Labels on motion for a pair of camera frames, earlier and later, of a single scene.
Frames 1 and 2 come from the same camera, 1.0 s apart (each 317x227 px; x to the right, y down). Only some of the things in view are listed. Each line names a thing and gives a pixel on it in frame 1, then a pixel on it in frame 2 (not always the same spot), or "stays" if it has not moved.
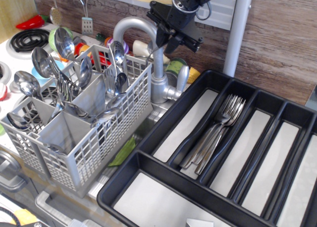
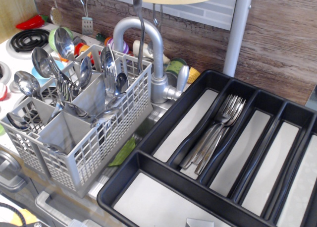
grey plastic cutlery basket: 69,130 stays
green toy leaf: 129,145 stays
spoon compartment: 117,51 to 108,61
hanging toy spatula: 87,28 stays
